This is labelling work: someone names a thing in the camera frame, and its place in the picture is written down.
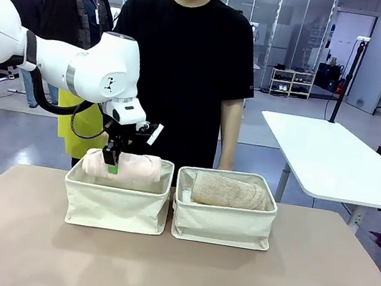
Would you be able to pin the person's left hand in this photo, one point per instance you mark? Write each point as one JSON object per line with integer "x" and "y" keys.
{"x": 226, "y": 160}

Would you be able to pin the black suitcases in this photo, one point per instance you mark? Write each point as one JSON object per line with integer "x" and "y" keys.
{"x": 328, "y": 76}

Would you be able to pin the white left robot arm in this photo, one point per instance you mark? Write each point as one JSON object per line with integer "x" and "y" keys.
{"x": 108, "y": 64}

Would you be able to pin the beige terry towel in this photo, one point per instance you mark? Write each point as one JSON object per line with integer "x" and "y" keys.
{"x": 229, "y": 193}

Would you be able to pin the wooden shoe rack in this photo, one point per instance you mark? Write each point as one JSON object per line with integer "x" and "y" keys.
{"x": 292, "y": 83}

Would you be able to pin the figure in black coat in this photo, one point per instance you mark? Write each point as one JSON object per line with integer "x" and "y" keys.
{"x": 66, "y": 14}

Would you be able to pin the bystander in jeans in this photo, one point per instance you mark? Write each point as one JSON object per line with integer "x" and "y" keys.
{"x": 27, "y": 4}

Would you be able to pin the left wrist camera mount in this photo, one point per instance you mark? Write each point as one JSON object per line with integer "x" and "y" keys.
{"x": 149, "y": 131}

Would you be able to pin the person's left forearm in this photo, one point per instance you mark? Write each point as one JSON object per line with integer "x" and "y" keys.
{"x": 229, "y": 124}

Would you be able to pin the white side table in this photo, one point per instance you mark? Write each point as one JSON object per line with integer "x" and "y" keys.
{"x": 336, "y": 162}

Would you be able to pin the grey door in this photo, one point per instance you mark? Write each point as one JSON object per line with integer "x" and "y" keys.
{"x": 377, "y": 63}

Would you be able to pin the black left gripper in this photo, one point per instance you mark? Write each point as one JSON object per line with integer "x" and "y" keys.
{"x": 118, "y": 139}

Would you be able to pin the cream fabric basket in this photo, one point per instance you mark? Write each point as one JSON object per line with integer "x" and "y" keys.
{"x": 221, "y": 224}
{"x": 112, "y": 203}

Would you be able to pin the black camera pole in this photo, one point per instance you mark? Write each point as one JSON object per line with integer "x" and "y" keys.
{"x": 345, "y": 84}

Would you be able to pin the person's black t-shirt torso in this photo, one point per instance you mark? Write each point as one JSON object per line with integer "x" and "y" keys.
{"x": 186, "y": 77}

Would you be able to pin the pink towel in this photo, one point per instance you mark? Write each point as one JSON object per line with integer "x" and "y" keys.
{"x": 135, "y": 168}

